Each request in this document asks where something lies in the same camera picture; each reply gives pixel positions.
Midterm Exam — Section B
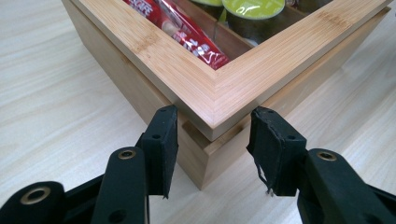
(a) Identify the wooden tea box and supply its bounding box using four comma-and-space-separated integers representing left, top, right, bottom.
61, 0, 392, 191

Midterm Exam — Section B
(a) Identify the bundle of red sachets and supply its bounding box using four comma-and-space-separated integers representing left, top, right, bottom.
123, 0, 232, 71

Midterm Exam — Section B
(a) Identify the green foil capsule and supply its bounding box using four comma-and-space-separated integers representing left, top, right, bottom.
220, 0, 286, 45

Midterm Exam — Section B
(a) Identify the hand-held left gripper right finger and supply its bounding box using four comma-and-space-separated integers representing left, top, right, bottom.
246, 105, 308, 198

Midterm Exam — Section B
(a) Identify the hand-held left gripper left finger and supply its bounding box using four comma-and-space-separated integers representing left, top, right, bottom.
135, 104, 179, 200

